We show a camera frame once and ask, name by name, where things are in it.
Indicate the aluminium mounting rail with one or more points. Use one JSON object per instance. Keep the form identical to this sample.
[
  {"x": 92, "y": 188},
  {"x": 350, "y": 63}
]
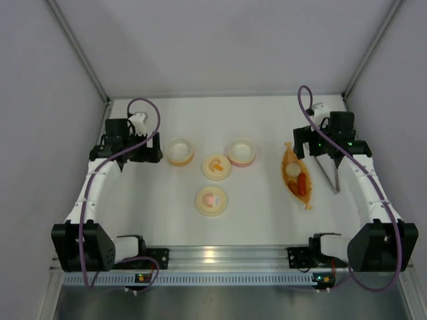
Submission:
[{"x": 195, "y": 259}]

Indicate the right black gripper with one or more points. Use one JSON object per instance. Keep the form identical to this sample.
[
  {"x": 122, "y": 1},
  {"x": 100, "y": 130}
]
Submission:
[{"x": 326, "y": 153}]

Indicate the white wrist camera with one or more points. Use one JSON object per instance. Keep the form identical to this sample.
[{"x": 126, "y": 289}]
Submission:
[
  {"x": 321, "y": 111},
  {"x": 138, "y": 121}
]

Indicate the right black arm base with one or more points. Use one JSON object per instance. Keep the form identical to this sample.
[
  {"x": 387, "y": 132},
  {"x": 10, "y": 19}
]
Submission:
[{"x": 304, "y": 258}]

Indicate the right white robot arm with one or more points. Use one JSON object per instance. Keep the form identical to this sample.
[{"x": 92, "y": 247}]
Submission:
[{"x": 384, "y": 239}]

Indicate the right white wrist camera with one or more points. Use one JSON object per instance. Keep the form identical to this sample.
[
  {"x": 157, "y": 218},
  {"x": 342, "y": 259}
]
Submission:
[{"x": 321, "y": 111}]

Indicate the metal tongs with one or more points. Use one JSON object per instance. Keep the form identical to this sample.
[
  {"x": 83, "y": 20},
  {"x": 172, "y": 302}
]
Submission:
[{"x": 329, "y": 171}]

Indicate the red sausage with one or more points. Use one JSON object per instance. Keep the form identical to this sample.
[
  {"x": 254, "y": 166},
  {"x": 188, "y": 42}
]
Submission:
[{"x": 302, "y": 189}]

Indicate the slotted cable duct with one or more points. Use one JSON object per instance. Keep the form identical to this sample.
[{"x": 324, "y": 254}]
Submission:
[{"x": 206, "y": 279}]

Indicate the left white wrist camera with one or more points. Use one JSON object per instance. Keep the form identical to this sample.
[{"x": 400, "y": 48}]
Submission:
[{"x": 138, "y": 121}]

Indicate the cream lid orange handle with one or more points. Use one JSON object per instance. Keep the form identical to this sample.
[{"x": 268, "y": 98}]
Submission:
[{"x": 216, "y": 167}]

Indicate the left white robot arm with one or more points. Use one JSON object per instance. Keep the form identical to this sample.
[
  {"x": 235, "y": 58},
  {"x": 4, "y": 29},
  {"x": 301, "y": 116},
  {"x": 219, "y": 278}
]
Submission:
[{"x": 81, "y": 242}]

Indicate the white round bun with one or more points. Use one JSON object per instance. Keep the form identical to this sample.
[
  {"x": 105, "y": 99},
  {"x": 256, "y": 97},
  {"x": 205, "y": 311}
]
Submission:
[{"x": 293, "y": 170}]

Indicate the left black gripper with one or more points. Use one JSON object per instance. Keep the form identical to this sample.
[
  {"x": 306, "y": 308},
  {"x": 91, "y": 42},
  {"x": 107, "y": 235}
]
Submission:
[{"x": 155, "y": 146}]

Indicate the pink bowl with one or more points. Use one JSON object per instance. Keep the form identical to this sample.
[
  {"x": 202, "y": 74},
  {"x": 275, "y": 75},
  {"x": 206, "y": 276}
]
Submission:
[{"x": 241, "y": 152}]

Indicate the cream lid pink handle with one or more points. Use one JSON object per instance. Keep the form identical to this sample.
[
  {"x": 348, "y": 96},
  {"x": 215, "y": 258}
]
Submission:
[{"x": 211, "y": 201}]

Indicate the fish-shaped woven basket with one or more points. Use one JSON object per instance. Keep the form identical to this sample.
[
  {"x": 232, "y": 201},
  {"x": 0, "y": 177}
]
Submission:
[{"x": 290, "y": 157}]

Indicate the orange bowl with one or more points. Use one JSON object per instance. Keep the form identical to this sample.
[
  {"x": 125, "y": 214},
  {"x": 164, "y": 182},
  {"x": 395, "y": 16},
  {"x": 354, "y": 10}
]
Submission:
[{"x": 179, "y": 152}]

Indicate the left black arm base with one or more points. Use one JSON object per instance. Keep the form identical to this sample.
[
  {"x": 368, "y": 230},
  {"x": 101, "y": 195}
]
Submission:
[{"x": 156, "y": 257}]

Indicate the brown fried food piece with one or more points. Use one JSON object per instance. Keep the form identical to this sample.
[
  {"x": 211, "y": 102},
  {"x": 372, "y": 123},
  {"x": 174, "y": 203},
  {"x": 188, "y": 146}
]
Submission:
[{"x": 293, "y": 187}]

